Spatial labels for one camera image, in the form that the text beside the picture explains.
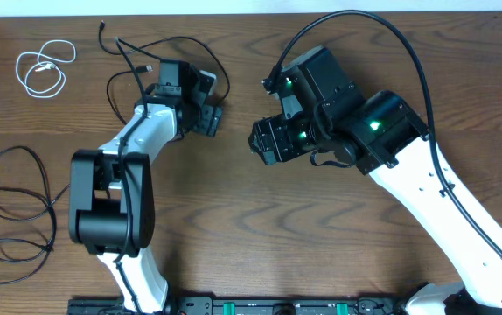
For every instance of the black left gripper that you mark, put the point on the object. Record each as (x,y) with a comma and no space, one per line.
(211,120)

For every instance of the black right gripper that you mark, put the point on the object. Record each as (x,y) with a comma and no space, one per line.
(273,143)

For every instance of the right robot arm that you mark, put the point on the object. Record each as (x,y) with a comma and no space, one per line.
(323,111)

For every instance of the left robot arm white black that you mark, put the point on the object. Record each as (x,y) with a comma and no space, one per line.
(111,206)

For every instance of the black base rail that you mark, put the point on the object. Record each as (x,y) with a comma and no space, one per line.
(211,305)

